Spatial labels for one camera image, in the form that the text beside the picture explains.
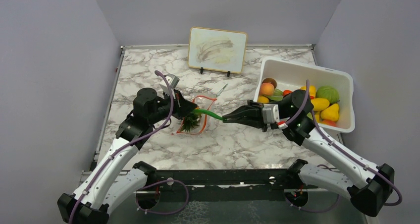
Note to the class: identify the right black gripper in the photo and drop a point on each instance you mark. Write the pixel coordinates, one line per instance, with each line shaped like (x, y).
(251, 114)

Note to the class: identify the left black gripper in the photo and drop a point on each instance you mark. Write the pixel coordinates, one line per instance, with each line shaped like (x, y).
(183, 106)

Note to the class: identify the green chili pepper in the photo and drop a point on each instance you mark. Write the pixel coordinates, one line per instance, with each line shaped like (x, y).
(209, 113)

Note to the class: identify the toy pineapple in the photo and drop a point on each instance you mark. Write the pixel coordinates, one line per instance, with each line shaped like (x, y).
(190, 122)

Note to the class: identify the clear zip bag orange zipper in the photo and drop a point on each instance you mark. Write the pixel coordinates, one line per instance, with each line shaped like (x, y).
(204, 101)

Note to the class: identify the red carrot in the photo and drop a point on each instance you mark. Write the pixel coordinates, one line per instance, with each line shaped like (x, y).
(287, 92)

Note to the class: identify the yellow mango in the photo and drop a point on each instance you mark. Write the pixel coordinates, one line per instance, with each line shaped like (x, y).
(320, 104)

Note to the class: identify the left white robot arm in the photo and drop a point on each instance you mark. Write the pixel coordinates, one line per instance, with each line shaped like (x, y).
(97, 197)

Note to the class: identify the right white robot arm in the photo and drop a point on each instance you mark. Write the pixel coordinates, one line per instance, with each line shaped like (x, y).
(366, 184)

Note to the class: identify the small orange fruit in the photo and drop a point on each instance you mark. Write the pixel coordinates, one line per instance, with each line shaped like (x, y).
(263, 99)

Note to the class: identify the green leafy vegetable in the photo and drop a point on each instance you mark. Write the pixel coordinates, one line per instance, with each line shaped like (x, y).
(277, 95)

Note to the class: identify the brown kiwi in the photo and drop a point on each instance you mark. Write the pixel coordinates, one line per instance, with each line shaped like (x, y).
(271, 81)

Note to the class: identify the grey pen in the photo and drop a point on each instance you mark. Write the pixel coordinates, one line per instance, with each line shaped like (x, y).
(221, 90)

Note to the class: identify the white plastic bin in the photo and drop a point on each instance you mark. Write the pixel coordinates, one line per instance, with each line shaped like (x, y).
(292, 75)

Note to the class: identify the yellow bell pepper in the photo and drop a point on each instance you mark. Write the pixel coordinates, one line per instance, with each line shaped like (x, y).
(312, 91)

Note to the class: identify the red apple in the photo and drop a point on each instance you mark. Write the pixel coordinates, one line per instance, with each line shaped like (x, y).
(329, 123)

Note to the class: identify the yellow pear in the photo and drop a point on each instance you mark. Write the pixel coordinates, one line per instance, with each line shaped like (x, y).
(331, 113)

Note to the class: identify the green cabbage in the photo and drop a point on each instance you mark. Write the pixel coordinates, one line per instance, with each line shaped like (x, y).
(329, 93)

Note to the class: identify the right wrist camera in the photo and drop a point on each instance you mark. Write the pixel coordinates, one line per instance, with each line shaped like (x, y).
(271, 118)

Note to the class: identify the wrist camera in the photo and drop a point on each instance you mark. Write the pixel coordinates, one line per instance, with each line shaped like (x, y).
(271, 118)
(170, 83)

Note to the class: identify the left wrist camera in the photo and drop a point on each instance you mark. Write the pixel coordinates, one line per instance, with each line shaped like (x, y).
(170, 83)

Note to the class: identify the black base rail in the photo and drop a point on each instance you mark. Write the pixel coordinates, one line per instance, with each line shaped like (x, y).
(216, 183)

